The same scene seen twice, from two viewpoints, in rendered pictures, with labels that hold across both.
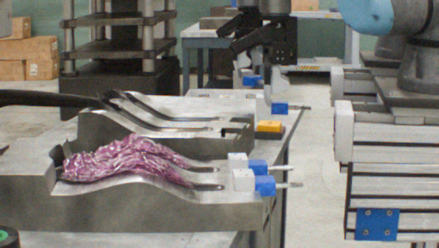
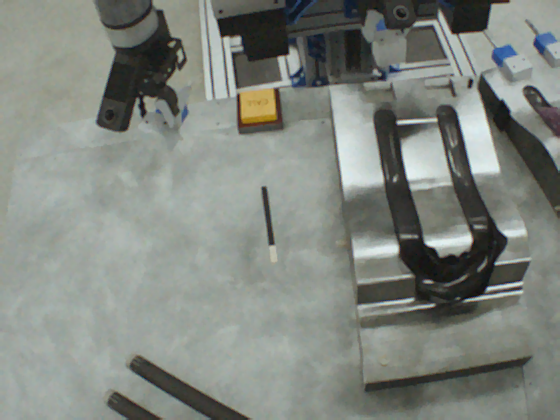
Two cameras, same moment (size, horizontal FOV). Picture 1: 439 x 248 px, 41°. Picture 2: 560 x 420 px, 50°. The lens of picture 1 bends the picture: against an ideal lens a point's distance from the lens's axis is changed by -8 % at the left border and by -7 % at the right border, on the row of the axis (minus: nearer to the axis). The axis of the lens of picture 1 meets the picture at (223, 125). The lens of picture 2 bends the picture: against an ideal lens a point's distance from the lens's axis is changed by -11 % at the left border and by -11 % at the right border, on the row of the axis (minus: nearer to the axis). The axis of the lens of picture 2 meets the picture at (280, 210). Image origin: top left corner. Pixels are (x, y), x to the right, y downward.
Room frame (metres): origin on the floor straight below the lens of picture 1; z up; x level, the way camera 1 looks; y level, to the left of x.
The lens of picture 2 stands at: (1.77, 0.59, 1.77)
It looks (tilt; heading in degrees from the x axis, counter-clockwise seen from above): 62 degrees down; 263
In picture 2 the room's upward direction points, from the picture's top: 11 degrees counter-clockwise
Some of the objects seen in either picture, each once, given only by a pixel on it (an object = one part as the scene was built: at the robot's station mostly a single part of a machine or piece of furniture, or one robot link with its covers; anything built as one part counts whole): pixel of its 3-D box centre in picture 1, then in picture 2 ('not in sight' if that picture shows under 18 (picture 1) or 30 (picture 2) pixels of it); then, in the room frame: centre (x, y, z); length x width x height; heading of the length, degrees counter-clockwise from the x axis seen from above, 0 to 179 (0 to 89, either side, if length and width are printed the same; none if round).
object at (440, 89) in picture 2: (230, 138); (438, 93); (1.38, -0.02, 0.87); 0.05 x 0.05 x 0.04; 77
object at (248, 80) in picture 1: (255, 81); (173, 109); (1.82, -0.10, 0.93); 0.13 x 0.05 x 0.05; 49
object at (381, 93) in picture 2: (239, 127); (378, 98); (1.49, -0.04, 0.87); 0.05 x 0.05 x 0.04; 77
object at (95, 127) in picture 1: (145, 128); (430, 214); (1.50, 0.19, 0.87); 0.50 x 0.26 x 0.14; 77
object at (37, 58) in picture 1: (27, 48); not in sight; (7.80, 2.59, 0.42); 0.86 x 0.33 x 0.83; 85
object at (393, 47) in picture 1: (400, 38); not in sight; (1.62, -0.48, 1.09); 0.15 x 0.15 x 0.10
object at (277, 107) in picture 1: (283, 107); (380, 28); (1.44, -0.14, 0.93); 0.13 x 0.05 x 0.05; 85
